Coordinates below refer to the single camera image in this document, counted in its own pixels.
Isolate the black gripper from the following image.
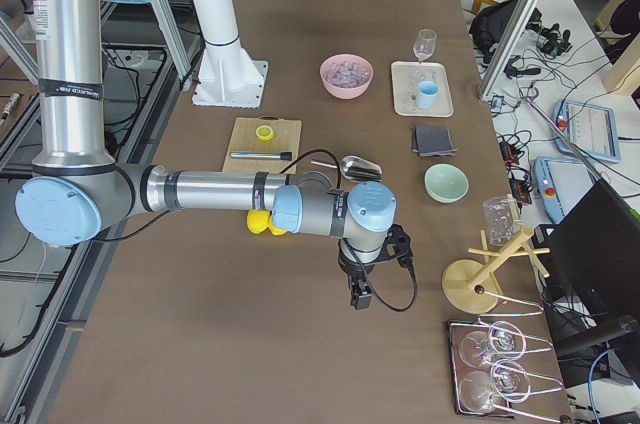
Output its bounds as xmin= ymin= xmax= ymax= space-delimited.
xmin=338 ymin=224 xmax=414 ymax=310

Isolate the silver metal ice scoop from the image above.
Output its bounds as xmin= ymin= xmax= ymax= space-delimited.
xmin=311 ymin=155 xmax=383 ymax=182

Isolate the pink bowl with ice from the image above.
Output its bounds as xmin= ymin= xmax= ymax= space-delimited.
xmin=320 ymin=54 xmax=374 ymax=100

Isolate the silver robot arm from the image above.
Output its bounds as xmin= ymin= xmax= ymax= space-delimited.
xmin=15 ymin=0 xmax=413 ymax=309

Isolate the wooden cup tree stand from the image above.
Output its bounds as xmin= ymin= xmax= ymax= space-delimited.
xmin=442 ymin=224 xmax=550 ymax=317

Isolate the light blue cup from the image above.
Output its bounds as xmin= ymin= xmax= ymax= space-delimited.
xmin=415 ymin=80 xmax=439 ymax=109

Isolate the yellow lemon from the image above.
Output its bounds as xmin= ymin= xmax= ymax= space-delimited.
xmin=246 ymin=210 xmax=271 ymax=234
xmin=268 ymin=220 xmax=287 ymax=236

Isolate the black wine glass rack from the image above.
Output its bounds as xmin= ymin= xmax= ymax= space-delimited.
xmin=446 ymin=320 xmax=515 ymax=422

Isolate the light green bowl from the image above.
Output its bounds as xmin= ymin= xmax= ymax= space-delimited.
xmin=424 ymin=164 xmax=469 ymax=204

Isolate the hanging wine glass far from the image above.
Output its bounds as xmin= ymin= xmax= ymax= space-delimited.
xmin=458 ymin=321 xmax=553 ymax=369

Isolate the hanging wine glass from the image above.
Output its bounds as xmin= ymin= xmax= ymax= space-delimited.
xmin=457 ymin=360 xmax=565 ymax=408
xmin=458 ymin=321 xmax=553 ymax=369

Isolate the hanging wine glass near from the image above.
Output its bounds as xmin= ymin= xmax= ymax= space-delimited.
xmin=457 ymin=360 xmax=565 ymax=408

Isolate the silver metal muddler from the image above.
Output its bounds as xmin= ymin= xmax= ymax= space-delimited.
xmin=229 ymin=151 xmax=293 ymax=162

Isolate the clear glass mug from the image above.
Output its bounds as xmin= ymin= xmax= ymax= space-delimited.
xmin=483 ymin=195 xmax=520 ymax=246

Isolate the grey folded cloth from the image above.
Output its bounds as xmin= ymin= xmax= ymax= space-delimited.
xmin=411 ymin=125 xmax=456 ymax=157

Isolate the bamboo cutting board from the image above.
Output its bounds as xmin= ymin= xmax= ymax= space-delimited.
xmin=222 ymin=117 xmax=302 ymax=173

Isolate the lemon half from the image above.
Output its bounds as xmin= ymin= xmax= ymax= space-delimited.
xmin=255 ymin=125 xmax=275 ymax=142

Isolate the cream serving tray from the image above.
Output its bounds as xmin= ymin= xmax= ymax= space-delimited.
xmin=391 ymin=61 xmax=454 ymax=118

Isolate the black monitor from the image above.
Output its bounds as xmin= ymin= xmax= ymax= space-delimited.
xmin=543 ymin=180 xmax=639 ymax=366

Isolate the blue teach pendant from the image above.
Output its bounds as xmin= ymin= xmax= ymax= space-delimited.
xmin=553 ymin=99 xmax=621 ymax=163
xmin=532 ymin=157 xmax=595 ymax=224

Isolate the clear wine glass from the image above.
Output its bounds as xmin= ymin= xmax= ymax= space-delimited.
xmin=413 ymin=29 xmax=437 ymax=63

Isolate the black bag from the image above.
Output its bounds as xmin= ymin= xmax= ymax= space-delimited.
xmin=469 ymin=0 xmax=518 ymax=64

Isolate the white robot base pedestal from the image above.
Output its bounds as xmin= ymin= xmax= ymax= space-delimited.
xmin=193 ymin=0 xmax=268 ymax=109

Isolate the aluminium frame post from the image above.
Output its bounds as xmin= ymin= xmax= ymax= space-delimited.
xmin=478 ymin=0 xmax=539 ymax=101

